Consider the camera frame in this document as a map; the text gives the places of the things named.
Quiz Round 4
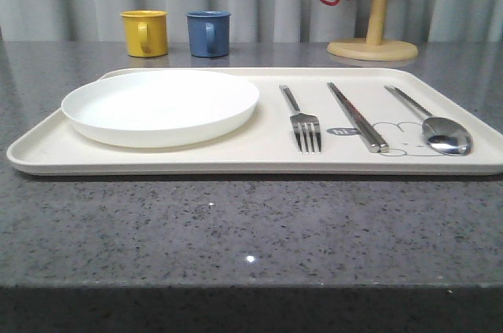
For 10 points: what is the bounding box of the steel fork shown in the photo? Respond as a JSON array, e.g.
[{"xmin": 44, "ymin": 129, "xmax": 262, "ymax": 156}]
[{"xmin": 280, "ymin": 85, "xmax": 322, "ymax": 153}]

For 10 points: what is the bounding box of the white round plate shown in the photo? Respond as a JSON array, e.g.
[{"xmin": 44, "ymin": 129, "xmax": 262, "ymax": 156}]
[{"xmin": 61, "ymin": 69, "xmax": 260, "ymax": 148}]

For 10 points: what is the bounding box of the steel spoon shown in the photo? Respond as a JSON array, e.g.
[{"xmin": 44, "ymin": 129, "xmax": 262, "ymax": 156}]
[{"xmin": 384, "ymin": 85, "xmax": 473, "ymax": 156}]

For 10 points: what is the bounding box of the cream rabbit serving tray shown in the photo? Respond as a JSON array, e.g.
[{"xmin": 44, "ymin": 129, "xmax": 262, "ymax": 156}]
[{"xmin": 6, "ymin": 68, "xmax": 502, "ymax": 175}]

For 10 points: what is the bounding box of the blue enamel mug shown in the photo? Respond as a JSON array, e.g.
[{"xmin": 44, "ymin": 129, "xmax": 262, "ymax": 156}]
[{"xmin": 186, "ymin": 10, "xmax": 231, "ymax": 58}]

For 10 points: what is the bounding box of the yellow enamel mug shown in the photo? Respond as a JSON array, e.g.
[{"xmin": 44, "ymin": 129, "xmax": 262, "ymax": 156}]
[{"xmin": 120, "ymin": 10, "xmax": 168, "ymax": 58}]

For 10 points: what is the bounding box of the wooden mug tree stand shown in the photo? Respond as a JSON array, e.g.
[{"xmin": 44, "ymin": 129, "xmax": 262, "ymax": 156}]
[{"xmin": 327, "ymin": 0, "xmax": 418, "ymax": 61}]

